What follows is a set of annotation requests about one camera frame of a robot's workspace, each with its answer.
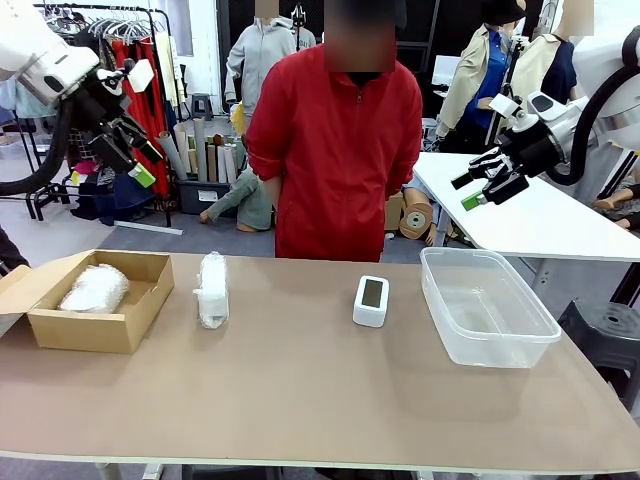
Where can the mannequin in grey hoodie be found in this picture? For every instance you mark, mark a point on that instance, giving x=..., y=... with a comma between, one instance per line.
x=257, y=55

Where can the grey bin with label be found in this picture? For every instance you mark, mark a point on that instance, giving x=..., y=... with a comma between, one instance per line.
x=200, y=197

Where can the narrow bubble-wrapped clock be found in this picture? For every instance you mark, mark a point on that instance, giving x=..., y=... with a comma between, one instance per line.
x=213, y=290

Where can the mannequin in beige coat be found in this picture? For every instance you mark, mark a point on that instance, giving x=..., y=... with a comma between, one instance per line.
x=475, y=75

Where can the brown cardboard box on floor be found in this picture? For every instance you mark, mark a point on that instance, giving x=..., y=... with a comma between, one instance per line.
x=394, y=212

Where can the mannequin in green shirt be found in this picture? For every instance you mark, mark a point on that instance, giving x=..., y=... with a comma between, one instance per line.
x=247, y=200

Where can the metal bar on floor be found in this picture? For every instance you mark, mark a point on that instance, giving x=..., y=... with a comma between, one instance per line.
x=150, y=229

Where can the cream hanging garment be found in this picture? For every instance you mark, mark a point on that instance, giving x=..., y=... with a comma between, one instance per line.
x=167, y=70

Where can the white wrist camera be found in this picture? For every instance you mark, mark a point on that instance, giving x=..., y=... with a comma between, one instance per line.
x=505, y=104
x=140, y=75

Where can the white side table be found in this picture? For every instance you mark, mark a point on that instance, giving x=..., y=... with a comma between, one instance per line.
x=540, y=225

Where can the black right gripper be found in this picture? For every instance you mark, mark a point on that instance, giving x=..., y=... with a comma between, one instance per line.
x=530, y=147

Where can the brown paper roll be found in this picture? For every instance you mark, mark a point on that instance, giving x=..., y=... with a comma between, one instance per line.
x=212, y=162

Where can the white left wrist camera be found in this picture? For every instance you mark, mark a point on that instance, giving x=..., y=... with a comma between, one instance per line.
x=140, y=75

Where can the white monitor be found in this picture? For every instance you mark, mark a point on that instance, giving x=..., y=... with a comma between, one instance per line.
x=446, y=70

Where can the person in red jacket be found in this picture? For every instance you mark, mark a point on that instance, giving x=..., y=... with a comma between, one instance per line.
x=335, y=150

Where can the clear plastic container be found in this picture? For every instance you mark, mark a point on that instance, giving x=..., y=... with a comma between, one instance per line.
x=492, y=340

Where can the dark sleeved bystander arm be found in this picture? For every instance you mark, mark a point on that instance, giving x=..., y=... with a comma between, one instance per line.
x=11, y=252

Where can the small grey stool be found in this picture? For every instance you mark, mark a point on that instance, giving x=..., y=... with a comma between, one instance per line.
x=202, y=105

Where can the grey paper roll leaning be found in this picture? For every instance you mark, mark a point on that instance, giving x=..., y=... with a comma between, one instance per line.
x=172, y=155

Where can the black plastic stool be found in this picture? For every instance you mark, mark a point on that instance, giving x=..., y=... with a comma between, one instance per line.
x=607, y=330

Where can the white paper roll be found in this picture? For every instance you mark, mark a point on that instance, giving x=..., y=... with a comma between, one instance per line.
x=221, y=164

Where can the red hanging dress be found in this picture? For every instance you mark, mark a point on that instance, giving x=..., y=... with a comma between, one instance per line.
x=155, y=115

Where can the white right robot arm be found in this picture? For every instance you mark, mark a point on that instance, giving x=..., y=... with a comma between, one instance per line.
x=605, y=55

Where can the mannequin in cream navy top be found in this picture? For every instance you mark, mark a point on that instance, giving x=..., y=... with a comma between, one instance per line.
x=555, y=60

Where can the unwrapped white digital clock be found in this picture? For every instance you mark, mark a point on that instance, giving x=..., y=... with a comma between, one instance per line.
x=370, y=312

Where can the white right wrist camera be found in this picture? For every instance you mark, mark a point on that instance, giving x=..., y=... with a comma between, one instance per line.
x=505, y=104

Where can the tall grey paper roll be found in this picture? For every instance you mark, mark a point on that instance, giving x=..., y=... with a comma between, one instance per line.
x=201, y=150

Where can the person's right forearm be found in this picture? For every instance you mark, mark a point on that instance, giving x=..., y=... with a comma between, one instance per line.
x=272, y=192

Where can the black clothes rack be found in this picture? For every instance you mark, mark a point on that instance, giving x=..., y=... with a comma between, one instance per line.
x=162, y=60

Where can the mannequin lying on floor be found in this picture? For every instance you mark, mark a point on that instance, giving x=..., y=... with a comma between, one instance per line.
x=622, y=200

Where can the wide bubble-wrapped clock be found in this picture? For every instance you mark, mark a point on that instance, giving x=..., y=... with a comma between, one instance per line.
x=95, y=292

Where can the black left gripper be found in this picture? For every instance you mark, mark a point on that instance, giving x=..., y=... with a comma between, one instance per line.
x=102, y=112

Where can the cream paper roll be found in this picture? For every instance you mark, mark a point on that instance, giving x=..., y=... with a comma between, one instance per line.
x=182, y=147

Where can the open brown cardboard box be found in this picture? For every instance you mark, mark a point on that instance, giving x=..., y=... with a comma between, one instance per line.
x=90, y=332

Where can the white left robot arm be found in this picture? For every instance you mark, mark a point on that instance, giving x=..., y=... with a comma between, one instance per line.
x=45, y=55

